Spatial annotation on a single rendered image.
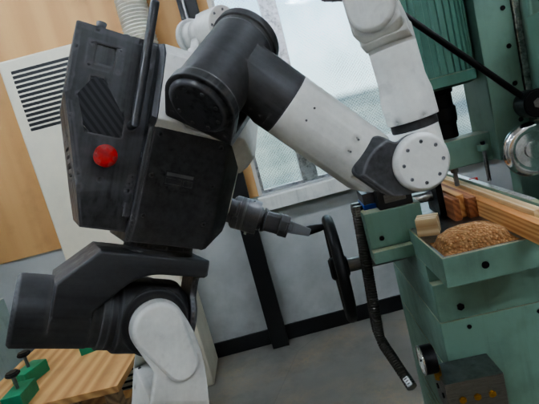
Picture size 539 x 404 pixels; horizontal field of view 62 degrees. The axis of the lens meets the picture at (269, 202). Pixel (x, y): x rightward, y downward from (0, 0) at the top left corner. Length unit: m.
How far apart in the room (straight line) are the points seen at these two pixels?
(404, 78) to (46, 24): 2.26
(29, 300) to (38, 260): 2.07
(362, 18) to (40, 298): 0.60
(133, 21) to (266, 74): 1.85
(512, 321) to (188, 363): 0.70
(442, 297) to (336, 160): 0.54
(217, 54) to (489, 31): 0.76
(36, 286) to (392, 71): 0.59
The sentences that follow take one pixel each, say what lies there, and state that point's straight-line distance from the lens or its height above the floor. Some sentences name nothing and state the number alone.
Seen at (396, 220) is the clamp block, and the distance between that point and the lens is 1.10.
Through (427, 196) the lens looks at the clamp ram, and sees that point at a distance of 1.17.
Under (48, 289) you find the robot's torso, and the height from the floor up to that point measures 1.07.
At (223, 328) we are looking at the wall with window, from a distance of 2.71.
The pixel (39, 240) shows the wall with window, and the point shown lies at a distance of 2.77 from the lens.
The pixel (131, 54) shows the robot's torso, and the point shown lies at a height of 1.37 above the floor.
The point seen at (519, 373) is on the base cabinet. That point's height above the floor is 0.56.
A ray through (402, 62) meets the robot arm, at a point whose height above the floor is 1.25.
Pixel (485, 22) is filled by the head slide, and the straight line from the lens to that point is 1.19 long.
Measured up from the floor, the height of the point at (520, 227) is 0.92.
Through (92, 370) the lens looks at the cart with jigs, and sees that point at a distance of 1.86.
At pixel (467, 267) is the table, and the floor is 0.87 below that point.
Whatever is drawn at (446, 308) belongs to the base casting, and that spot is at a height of 0.74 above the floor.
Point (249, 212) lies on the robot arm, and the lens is 1.14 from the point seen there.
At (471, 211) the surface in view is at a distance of 1.12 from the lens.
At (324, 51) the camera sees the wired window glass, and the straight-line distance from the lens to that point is 2.60.
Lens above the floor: 1.22
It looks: 9 degrees down
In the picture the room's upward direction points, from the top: 15 degrees counter-clockwise
